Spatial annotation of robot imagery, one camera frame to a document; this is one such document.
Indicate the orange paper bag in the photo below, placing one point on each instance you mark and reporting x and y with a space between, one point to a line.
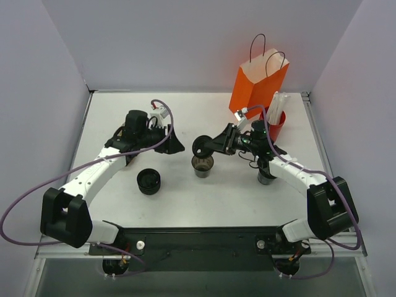
259 78

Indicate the red cylindrical cup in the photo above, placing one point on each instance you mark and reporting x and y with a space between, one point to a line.
274 130

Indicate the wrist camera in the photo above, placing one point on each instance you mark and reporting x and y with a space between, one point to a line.
160 113
243 121

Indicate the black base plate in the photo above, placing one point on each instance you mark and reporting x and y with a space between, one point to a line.
201 249

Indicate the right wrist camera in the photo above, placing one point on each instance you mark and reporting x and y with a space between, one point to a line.
243 121

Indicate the stack of black lids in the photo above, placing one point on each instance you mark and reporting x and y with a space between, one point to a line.
149 181

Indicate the white wrapped straws bundle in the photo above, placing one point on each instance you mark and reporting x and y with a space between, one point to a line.
276 107

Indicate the brown cardboard cup carrier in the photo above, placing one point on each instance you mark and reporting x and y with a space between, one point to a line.
133 159

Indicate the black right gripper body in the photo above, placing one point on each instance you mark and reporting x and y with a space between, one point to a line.
231 138

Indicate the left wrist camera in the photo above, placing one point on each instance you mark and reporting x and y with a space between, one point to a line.
160 113

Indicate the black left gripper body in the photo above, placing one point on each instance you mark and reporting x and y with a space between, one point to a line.
169 138

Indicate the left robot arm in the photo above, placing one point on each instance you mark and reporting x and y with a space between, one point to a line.
65 211

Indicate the dark coffee cup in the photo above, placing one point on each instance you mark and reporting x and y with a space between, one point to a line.
264 177
202 166

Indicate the black cup lid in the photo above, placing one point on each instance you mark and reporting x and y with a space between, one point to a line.
198 147

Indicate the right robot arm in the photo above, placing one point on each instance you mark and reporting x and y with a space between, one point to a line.
330 207

